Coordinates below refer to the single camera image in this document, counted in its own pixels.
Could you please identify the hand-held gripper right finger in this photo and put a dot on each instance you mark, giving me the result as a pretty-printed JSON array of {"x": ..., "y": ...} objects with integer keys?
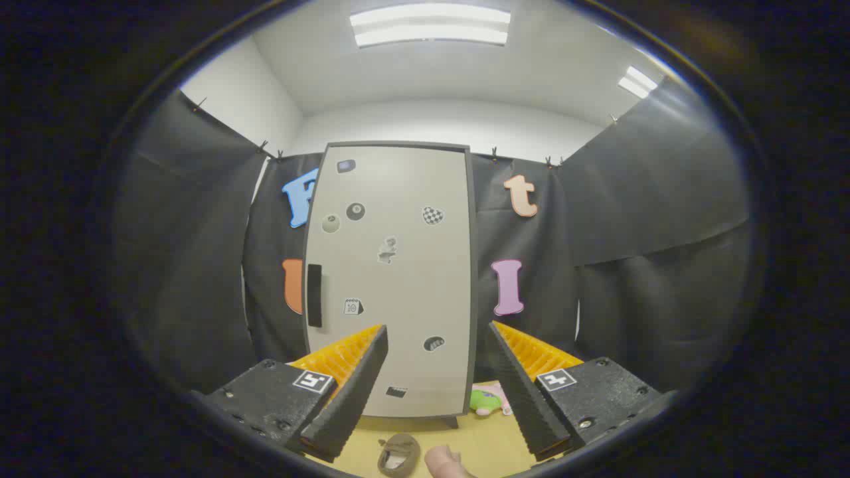
[{"x": 524, "y": 398}]

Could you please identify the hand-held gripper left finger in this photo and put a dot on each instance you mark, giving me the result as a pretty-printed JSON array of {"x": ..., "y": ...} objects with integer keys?
[{"x": 358, "y": 392}]

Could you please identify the brown fluffy shoe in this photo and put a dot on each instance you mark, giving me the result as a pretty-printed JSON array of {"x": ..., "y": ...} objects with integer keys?
[{"x": 398, "y": 455}]

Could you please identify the white shoe cabinet door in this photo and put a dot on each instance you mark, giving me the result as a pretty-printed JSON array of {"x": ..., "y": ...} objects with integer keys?
[{"x": 412, "y": 279}]

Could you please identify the grey shoe cabinet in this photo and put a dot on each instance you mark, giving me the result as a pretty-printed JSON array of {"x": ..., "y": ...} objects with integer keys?
[{"x": 473, "y": 265}]

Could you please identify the green and pink plush toy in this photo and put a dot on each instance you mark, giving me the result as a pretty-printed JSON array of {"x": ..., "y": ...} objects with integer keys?
[{"x": 483, "y": 400}]

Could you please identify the black backdrop cloth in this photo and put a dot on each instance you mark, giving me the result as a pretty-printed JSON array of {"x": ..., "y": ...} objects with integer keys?
[{"x": 631, "y": 232}]

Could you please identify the small ceiling light panel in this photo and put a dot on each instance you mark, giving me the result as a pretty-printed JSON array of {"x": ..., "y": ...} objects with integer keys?
[{"x": 637, "y": 81}]

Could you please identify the large ceiling light panel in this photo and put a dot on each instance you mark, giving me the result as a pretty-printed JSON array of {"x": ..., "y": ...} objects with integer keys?
[{"x": 431, "y": 26}]

